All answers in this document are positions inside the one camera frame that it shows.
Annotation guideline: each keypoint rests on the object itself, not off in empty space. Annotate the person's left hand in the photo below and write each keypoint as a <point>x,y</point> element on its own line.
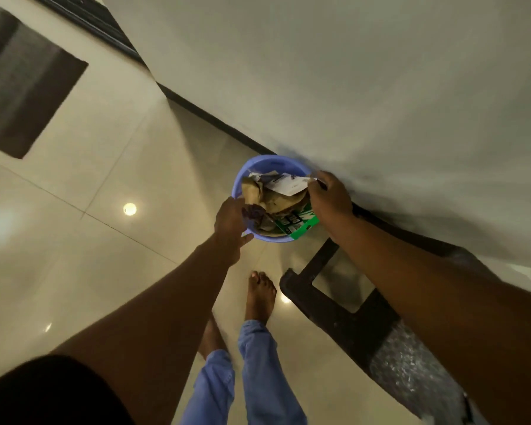
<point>230,230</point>

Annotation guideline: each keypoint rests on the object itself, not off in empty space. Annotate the person's right hand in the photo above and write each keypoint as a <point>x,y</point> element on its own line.
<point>332,203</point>

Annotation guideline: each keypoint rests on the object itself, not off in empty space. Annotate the purple printed paper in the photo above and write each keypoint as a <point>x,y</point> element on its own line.
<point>253,213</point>

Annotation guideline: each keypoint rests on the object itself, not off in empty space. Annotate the green packet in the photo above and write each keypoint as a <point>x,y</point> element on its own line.
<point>301,223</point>

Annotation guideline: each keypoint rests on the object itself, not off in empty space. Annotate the blue plastic bucket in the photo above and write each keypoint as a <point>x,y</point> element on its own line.
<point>265,163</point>

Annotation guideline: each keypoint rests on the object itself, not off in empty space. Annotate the person's right forearm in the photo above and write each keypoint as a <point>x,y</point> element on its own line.
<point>460,314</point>

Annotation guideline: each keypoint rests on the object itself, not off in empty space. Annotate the person's right foot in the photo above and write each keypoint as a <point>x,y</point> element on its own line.
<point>260,296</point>

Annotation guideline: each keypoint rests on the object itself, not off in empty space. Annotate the person's foot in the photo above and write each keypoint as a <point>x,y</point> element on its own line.
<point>212,338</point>
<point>260,296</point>

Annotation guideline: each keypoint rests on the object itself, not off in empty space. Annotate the person's left foot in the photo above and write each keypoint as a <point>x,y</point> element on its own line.
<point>212,338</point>

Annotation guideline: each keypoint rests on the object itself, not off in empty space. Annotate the person's light blue trousers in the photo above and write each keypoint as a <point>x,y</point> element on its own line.
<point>265,376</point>

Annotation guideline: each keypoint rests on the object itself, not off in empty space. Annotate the person's black shirt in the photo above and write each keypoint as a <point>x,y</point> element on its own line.
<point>48,393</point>

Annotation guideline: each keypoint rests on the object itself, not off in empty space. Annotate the black plastic stool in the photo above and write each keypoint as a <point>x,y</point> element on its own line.
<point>336,323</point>

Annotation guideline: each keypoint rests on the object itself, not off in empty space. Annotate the grey striped doormat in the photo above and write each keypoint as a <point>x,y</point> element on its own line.
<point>26,92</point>

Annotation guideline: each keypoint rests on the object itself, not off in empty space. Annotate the black framed glass door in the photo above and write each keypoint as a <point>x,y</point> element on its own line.
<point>93,22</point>

